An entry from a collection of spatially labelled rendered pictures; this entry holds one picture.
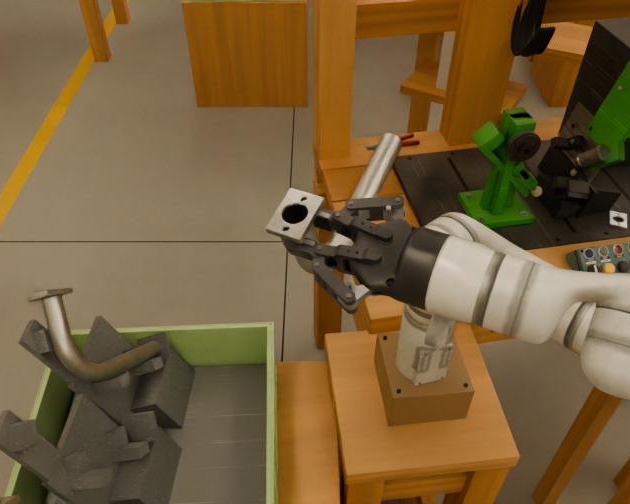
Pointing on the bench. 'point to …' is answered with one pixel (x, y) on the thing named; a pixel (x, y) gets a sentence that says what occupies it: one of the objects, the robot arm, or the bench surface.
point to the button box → (605, 258)
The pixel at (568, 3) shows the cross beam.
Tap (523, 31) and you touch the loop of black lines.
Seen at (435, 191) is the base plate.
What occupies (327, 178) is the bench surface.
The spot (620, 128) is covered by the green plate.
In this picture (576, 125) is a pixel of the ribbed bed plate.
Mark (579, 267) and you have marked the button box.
